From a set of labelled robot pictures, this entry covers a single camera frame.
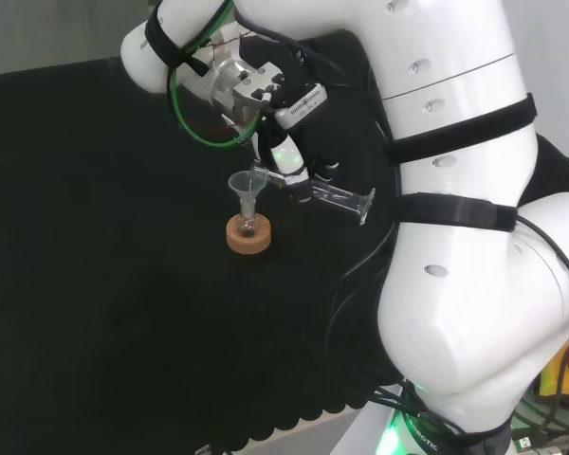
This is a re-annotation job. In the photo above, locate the translucent plastic funnel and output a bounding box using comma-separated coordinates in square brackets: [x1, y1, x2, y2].
[228, 172, 269, 217]

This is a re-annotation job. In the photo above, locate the yellow stop button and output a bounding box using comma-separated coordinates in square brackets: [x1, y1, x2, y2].
[539, 334, 569, 399]

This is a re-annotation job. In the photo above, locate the clear graduated cylinder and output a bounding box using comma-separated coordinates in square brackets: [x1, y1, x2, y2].
[249, 160, 376, 227]

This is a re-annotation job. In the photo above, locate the black cable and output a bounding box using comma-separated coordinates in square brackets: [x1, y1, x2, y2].
[233, 0, 395, 143]
[514, 215, 569, 333]

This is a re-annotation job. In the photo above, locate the clear round-bottom flask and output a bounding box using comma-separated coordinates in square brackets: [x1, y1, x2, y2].
[234, 198, 260, 238]

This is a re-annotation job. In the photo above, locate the cork ring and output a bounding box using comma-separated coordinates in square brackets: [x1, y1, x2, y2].
[226, 212, 273, 255]

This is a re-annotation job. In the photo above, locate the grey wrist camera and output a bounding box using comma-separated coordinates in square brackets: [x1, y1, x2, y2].
[273, 82, 329, 130]

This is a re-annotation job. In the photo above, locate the green cable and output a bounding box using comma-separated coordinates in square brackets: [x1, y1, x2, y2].
[169, 0, 262, 149]

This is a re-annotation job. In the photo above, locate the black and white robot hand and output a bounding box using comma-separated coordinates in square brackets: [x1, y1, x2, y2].
[240, 37, 342, 205]

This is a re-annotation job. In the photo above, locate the black cloth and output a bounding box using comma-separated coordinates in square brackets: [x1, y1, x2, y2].
[0, 30, 569, 451]

